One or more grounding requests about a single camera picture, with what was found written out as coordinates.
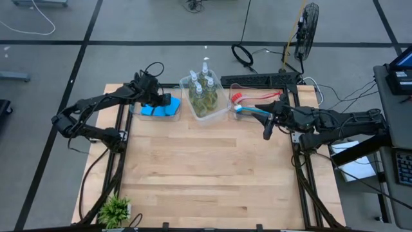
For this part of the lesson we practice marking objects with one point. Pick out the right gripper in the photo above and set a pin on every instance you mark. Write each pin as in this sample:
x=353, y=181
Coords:
x=291, y=117

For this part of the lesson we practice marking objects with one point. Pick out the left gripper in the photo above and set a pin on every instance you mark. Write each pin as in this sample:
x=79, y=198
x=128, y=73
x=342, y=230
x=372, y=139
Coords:
x=148, y=88

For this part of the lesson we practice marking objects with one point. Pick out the blue dish brush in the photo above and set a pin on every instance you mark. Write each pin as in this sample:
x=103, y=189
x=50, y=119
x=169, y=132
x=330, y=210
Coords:
x=251, y=110

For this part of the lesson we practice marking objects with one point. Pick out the red dish brush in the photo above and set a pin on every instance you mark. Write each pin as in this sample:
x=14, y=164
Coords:
x=237, y=96

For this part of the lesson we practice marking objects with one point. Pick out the green soap bottle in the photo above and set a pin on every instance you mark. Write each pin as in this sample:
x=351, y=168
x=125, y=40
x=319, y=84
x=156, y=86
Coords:
x=194, y=91
x=205, y=69

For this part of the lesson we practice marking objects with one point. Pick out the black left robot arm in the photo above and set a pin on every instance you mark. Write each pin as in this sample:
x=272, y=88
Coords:
x=96, y=101

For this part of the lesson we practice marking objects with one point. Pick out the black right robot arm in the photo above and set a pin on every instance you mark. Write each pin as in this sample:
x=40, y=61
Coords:
x=347, y=124

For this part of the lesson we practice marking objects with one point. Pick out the shallow clear plastic tray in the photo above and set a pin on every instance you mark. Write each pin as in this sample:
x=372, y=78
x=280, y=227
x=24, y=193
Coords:
x=248, y=88
x=175, y=117

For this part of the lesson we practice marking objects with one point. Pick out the black keyboard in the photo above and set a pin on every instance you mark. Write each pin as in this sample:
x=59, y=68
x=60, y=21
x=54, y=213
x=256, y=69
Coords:
x=257, y=80
x=404, y=167

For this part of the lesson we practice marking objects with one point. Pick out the tall clear plastic bin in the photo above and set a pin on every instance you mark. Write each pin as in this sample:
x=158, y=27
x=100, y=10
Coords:
x=222, y=111

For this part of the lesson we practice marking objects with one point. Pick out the black floor fan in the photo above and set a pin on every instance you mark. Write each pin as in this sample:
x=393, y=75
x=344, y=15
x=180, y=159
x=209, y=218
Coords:
x=307, y=32

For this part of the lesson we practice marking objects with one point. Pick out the small potted green plant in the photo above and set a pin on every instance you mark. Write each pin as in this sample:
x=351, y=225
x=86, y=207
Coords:
x=114, y=211

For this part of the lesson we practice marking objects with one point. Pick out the grey desk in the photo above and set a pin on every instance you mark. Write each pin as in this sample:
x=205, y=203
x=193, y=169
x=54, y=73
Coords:
x=396, y=122

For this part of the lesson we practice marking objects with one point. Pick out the grey metal foot bar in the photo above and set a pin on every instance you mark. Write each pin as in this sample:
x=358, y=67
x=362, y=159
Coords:
x=14, y=76

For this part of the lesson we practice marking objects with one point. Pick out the black box device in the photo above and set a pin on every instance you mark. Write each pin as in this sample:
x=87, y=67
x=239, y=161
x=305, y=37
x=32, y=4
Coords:
x=399, y=82

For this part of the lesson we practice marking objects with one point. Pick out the grey cart base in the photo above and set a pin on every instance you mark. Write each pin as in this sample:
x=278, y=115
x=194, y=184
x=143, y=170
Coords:
x=38, y=2

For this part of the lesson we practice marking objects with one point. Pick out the black chair base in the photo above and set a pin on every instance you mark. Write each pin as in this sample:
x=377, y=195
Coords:
x=4, y=108

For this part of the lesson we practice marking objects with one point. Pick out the laptop with blue screen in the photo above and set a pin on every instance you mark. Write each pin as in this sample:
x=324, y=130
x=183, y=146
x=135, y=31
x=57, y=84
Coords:
x=405, y=61

